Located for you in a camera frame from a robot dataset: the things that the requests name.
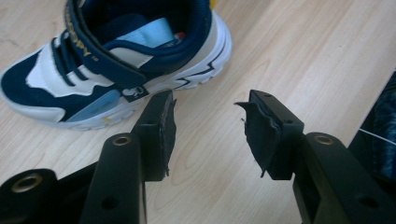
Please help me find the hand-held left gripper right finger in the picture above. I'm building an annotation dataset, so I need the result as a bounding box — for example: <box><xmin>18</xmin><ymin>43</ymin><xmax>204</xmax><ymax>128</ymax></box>
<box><xmin>234</xmin><ymin>89</ymin><xmax>396</xmax><ymax>224</ymax></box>

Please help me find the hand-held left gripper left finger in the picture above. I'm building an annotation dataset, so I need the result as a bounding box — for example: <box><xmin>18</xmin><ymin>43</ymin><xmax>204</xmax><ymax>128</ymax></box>
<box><xmin>79</xmin><ymin>90</ymin><xmax>177</xmax><ymax>224</ymax></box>

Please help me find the navy and white sneaker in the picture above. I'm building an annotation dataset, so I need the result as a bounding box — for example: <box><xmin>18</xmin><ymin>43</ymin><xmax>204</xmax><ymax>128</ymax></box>
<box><xmin>0</xmin><ymin>0</ymin><xmax>233</xmax><ymax>131</ymax></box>

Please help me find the dark cloth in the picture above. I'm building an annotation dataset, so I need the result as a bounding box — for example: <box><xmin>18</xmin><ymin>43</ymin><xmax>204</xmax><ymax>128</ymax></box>
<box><xmin>347</xmin><ymin>70</ymin><xmax>396</xmax><ymax>188</ymax></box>

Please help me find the thin white cable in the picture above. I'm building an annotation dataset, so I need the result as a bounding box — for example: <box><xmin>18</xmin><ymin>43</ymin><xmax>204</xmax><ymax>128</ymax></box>
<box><xmin>358</xmin><ymin>128</ymin><xmax>396</xmax><ymax>146</ymax></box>

